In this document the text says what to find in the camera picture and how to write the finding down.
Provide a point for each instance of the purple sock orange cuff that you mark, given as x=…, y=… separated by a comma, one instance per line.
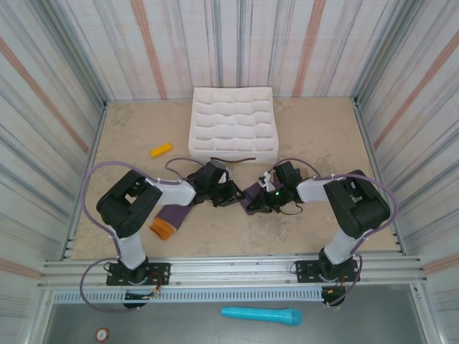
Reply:
x=175, y=215
x=255, y=189

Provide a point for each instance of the white fabric divider box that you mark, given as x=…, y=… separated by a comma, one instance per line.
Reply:
x=233, y=118

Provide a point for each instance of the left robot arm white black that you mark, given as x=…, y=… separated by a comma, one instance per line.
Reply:
x=125, y=204

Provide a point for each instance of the yellow rectangular block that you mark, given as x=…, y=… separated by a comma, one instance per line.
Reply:
x=161, y=149

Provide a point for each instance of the turquoise toy microphone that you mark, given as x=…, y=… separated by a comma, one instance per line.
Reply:
x=261, y=315

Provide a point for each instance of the round red white sticker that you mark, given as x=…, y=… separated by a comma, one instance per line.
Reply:
x=102, y=334

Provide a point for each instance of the aluminium mounting rail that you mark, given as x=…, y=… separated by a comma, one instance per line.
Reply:
x=229, y=268

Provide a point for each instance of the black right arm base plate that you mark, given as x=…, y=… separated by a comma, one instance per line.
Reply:
x=305, y=270

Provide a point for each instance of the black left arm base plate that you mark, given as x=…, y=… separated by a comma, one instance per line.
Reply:
x=161, y=272

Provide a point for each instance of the aluminium side rail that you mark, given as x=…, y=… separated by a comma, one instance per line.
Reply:
x=365, y=120
x=94, y=143

